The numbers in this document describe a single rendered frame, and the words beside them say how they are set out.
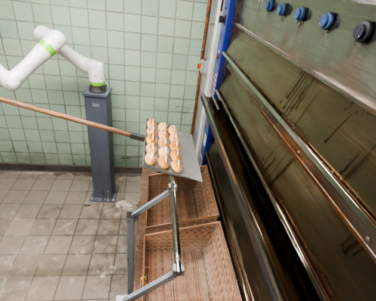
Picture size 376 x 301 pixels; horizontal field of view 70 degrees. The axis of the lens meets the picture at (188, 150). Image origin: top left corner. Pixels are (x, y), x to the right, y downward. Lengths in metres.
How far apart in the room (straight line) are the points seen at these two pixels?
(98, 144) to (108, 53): 0.87
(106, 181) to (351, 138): 2.48
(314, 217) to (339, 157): 0.22
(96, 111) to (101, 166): 0.59
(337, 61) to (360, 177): 0.34
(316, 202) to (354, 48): 0.44
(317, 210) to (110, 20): 2.35
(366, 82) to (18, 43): 2.77
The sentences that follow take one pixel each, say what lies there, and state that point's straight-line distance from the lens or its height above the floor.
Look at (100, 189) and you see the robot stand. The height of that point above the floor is 0.14.
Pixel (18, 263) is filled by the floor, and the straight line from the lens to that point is 2.76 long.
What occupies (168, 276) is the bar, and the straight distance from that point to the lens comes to 1.16.
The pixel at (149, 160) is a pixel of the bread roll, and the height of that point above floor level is 1.25.
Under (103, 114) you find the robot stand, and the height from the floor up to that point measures 1.02.
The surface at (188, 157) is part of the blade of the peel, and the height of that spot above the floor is 1.15.
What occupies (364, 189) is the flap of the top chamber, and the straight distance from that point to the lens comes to 0.72.
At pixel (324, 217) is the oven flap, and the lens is 0.88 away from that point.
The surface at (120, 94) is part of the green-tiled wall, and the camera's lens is 2.93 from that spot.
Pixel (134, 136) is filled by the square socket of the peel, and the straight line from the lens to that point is 1.67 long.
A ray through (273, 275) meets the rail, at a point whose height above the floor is 1.44.
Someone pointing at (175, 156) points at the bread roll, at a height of 1.21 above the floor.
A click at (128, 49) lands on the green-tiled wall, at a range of 2.78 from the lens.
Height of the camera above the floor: 2.10
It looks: 32 degrees down
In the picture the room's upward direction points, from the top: 8 degrees clockwise
